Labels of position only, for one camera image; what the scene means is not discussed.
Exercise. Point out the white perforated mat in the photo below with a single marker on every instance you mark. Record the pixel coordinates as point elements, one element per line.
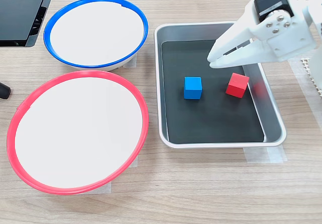
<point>305,68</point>

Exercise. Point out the black electronic device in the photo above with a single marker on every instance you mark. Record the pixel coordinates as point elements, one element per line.
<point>17,15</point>

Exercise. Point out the blue wooden cube block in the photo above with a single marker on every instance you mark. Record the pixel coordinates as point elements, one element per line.
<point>193,88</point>

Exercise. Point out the black rounded object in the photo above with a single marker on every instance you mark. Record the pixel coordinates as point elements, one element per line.
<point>3,90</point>

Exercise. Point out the red wooden cube block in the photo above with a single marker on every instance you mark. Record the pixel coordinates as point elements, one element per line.
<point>236,85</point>

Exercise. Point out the red-rimmed white dish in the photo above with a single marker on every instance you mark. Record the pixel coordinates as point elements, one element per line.
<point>78,133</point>

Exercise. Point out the black tray liner mat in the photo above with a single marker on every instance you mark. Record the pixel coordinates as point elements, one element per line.
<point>213,118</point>

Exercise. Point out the silver metal tray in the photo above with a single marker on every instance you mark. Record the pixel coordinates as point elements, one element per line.
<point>273,123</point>

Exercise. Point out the blue-rimmed white dish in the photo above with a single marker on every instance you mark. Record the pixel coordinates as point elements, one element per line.
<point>96,32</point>

